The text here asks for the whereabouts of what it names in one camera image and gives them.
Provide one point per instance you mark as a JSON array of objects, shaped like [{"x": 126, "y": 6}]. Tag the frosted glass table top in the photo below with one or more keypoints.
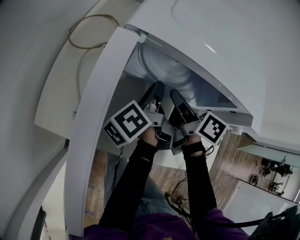
[{"x": 269, "y": 152}]

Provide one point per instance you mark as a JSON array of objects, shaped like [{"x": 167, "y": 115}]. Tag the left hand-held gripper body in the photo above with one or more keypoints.
[{"x": 127, "y": 123}]

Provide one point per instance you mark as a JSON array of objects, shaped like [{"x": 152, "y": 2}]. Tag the person's right hand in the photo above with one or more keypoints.
[{"x": 186, "y": 113}]

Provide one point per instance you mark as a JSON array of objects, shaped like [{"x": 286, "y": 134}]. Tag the person's purple top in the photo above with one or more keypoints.
[{"x": 164, "y": 227}]

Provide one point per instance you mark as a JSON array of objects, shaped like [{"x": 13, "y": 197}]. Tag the white microwave knob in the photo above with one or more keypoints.
[{"x": 237, "y": 130}]

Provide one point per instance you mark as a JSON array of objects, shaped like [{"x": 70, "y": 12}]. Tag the white microwave oven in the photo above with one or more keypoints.
[{"x": 211, "y": 28}]

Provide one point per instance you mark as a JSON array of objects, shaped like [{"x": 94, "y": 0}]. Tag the person's right forearm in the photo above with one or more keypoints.
[{"x": 199, "y": 182}]

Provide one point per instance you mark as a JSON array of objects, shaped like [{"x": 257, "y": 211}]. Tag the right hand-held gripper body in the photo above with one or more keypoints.
[{"x": 212, "y": 127}]

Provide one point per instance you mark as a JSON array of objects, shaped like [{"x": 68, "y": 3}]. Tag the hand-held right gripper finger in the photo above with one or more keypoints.
[
  {"x": 181, "y": 100},
  {"x": 175, "y": 117}
]

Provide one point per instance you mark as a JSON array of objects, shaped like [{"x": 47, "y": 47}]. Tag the black equipment clutter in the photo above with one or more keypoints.
[{"x": 276, "y": 171}]

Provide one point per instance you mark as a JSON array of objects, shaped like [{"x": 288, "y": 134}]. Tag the white table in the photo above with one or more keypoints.
[{"x": 58, "y": 105}]

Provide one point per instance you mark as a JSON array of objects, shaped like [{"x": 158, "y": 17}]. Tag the black chair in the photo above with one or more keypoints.
[{"x": 281, "y": 222}]

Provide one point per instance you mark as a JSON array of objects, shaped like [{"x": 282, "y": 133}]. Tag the person's blue jeans leg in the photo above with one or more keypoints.
[{"x": 154, "y": 199}]

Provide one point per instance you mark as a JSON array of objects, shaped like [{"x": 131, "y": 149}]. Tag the white microwave door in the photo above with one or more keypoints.
[{"x": 93, "y": 117}]

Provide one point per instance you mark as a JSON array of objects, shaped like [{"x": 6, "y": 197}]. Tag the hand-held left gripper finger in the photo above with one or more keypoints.
[{"x": 152, "y": 92}]

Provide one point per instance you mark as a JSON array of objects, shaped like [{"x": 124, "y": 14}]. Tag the clear glass turntable plate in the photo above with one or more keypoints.
[{"x": 164, "y": 68}]

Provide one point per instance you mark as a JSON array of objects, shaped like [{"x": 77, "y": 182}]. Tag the person's left hand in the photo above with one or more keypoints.
[{"x": 155, "y": 102}]

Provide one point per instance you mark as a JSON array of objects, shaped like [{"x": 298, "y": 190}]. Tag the white cabinet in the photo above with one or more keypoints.
[{"x": 257, "y": 206}]

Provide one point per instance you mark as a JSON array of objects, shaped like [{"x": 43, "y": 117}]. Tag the person's left forearm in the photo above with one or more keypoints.
[{"x": 131, "y": 182}]

